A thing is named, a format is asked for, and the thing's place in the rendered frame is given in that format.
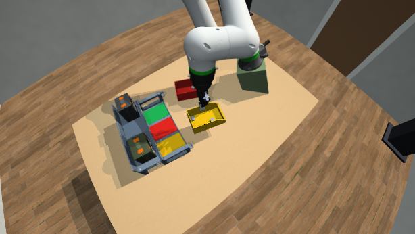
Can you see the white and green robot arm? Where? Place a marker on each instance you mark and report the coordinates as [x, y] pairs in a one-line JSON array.
[[207, 43]]

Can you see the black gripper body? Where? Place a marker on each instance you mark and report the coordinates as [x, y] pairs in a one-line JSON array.
[[203, 89]]

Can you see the red bin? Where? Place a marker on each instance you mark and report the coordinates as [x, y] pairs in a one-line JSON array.
[[182, 86]]

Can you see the yellow bin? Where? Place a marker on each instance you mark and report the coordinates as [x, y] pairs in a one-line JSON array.
[[202, 118]]

